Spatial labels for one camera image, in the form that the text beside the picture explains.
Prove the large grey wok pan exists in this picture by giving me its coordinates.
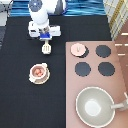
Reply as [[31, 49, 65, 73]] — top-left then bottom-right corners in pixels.
[[76, 87, 128, 128]]

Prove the pink stove top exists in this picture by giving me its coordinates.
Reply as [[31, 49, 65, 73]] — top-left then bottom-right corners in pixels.
[[66, 41, 128, 128]]

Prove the cream slotted spatula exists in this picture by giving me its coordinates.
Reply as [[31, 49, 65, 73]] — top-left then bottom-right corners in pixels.
[[42, 40, 51, 54]]

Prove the pink pot lid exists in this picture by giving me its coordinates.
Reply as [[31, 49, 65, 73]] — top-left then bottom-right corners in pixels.
[[71, 43, 86, 56]]

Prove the pink pot with food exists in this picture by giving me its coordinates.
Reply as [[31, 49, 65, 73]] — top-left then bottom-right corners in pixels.
[[29, 63, 47, 83]]

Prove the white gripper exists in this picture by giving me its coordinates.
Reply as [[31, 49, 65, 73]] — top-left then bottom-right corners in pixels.
[[28, 21, 61, 41]]

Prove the black burner top left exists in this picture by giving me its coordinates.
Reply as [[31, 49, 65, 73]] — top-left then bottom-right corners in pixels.
[[80, 46, 89, 58]]

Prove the black burner top right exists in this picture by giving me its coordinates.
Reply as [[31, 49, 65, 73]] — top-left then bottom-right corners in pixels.
[[96, 45, 111, 58]]

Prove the black burner bottom right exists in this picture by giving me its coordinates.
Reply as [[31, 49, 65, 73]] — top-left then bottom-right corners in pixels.
[[98, 62, 115, 76]]

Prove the cream round plate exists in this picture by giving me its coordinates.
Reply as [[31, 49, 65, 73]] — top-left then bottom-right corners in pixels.
[[28, 66, 51, 85]]

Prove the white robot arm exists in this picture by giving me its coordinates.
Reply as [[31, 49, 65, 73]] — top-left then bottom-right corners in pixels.
[[28, 0, 66, 40]]

